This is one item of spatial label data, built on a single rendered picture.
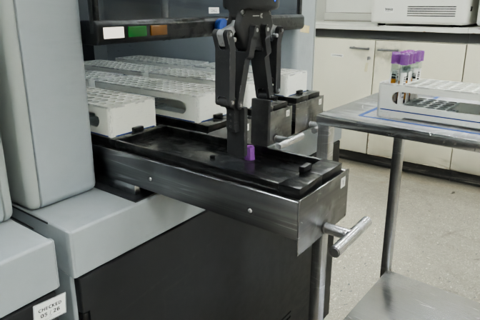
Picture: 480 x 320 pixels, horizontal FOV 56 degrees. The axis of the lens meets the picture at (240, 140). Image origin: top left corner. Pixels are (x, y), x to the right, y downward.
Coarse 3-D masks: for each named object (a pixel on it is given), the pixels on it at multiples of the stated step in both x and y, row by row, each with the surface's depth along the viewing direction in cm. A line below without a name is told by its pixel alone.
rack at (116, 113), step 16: (96, 96) 81; (112, 96) 80; (128, 96) 80; (144, 96) 80; (96, 112) 73; (112, 112) 72; (128, 112) 74; (144, 112) 77; (96, 128) 74; (112, 128) 72; (128, 128) 75
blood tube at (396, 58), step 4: (392, 56) 82; (396, 56) 82; (400, 56) 82; (392, 60) 82; (396, 60) 82; (392, 64) 83; (396, 64) 82; (392, 68) 83; (396, 68) 82; (392, 72) 83; (396, 72) 83; (392, 76) 83; (396, 76) 83; (392, 80) 83
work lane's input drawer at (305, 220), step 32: (160, 128) 78; (96, 160) 73; (128, 160) 68; (160, 160) 65; (192, 160) 62; (224, 160) 66; (256, 160) 66; (288, 160) 65; (320, 160) 62; (160, 192) 65; (192, 192) 61; (224, 192) 58; (256, 192) 55; (288, 192) 53; (320, 192) 55; (256, 224) 56; (288, 224) 53; (320, 224) 57
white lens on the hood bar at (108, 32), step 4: (104, 28) 65; (108, 28) 66; (112, 28) 66; (116, 28) 67; (120, 28) 68; (104, 32) 66; (108, 32) 66; (112, 32) 67; (116, 32) 67; (120, 32) 68; (104, 36) 66; (108, 36) 66; (112, 36) 67; (116, 36) 67; (120, 36) 68
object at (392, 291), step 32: (320, 128) 87; (352, 128) 82; (384, 128) 79; (416, 128) 77; (448, 128) 77; (320, 256) 94; (384, 256) 132; (320, 288) 96; (384, 288) 124; (416, 288) 124
